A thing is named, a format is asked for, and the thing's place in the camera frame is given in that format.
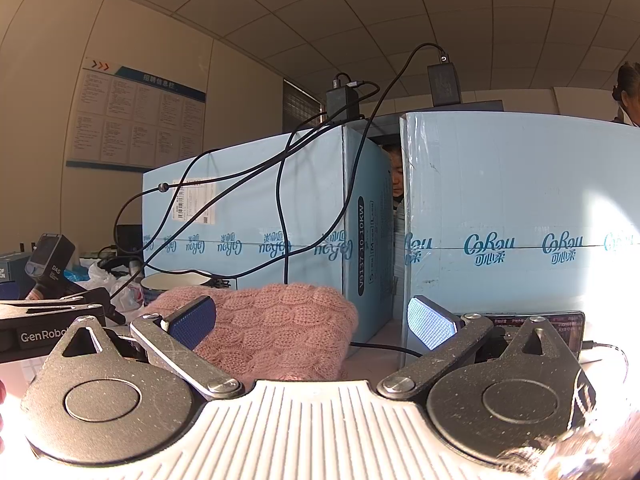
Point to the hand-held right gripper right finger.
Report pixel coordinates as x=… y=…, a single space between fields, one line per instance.
x=430 y=322

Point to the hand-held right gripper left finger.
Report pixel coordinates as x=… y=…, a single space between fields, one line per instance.
x=192 y=322

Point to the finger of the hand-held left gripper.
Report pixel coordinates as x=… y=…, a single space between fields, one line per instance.
x=107 y=305

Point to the pink knitted sweater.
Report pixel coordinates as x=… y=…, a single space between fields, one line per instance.
x=280 y=325

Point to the white plastic bag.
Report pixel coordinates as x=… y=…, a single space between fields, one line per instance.
x=102 y=275

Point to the white bowl with blue rim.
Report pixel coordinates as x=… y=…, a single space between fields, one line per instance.
x=172 y=285

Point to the dark monitor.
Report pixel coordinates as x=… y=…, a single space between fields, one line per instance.
x=127 y=242

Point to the small dark blue box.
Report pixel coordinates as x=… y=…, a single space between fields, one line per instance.
x=12 y=272

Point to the black smartphone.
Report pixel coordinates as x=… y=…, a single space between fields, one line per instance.
x=560 y=327

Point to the light blue box with label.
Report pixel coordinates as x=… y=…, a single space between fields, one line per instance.
x=240 y=195

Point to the large light blue cardboard box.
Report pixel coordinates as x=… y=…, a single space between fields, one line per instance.
x=525 y=185

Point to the brown fur sleeve trim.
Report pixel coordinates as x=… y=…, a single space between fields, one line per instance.
x=575 y=452

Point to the small black power adapter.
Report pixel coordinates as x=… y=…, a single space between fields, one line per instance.
x=342 y=102

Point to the large black power adapter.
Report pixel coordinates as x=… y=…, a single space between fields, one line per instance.
x=444 y=82

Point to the wall poster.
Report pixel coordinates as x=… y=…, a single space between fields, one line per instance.
x=135 y=115

